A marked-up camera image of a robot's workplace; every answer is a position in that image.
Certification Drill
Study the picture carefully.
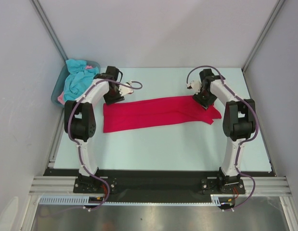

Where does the cyan t shirt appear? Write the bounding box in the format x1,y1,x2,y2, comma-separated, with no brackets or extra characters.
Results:
63,58,102,103

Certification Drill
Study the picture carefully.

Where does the grey plastic bin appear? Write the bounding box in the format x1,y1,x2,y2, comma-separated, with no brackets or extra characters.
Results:
51,59,102,111

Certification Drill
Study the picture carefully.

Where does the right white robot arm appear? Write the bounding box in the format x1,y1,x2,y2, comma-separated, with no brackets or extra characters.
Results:
187,65,259,193

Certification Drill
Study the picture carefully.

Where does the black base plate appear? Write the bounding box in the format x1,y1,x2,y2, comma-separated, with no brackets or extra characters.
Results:
42,169,277,204

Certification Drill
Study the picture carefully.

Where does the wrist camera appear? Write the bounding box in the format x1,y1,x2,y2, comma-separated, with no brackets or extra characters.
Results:
118,82,134,96
186,80,202,94

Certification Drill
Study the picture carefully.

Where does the aluminium frame rail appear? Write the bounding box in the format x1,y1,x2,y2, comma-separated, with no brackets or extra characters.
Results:
29,176,292,197

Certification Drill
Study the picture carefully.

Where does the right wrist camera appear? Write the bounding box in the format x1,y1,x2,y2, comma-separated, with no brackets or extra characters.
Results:
186,80,202,94

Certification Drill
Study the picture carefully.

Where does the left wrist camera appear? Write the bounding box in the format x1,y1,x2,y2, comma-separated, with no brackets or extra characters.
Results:
118,82,134,96

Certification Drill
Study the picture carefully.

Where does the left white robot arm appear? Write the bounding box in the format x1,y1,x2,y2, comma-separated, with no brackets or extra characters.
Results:
64,66,124,193

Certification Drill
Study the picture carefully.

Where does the red t shirt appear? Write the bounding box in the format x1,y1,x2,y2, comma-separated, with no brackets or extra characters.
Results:
103,95,221,133

